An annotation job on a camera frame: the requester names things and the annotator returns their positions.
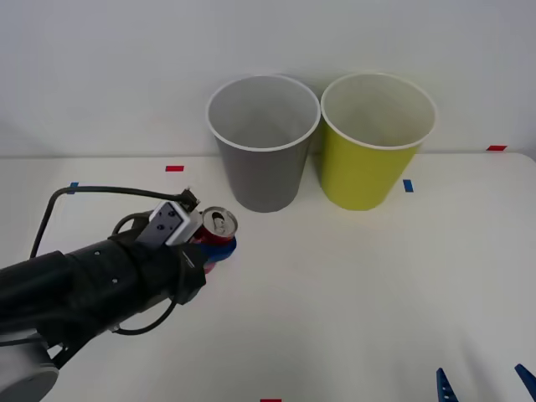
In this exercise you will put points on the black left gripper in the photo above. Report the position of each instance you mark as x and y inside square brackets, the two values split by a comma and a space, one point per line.
[176, 272]

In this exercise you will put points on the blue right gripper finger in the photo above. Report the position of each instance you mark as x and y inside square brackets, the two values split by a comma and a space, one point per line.
[528, 377]
[444, 389]

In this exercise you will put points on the red drink can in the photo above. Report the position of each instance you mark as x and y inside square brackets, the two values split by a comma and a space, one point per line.
[218, 222]

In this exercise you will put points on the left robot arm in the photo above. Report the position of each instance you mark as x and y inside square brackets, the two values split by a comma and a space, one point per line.
[63, 289]

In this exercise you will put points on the grey plastic waste bin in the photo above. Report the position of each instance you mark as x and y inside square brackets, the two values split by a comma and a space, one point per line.
[264, 180]

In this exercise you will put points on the yellow-green plastic waste bin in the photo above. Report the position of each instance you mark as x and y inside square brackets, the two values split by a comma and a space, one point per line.
[360, 176]

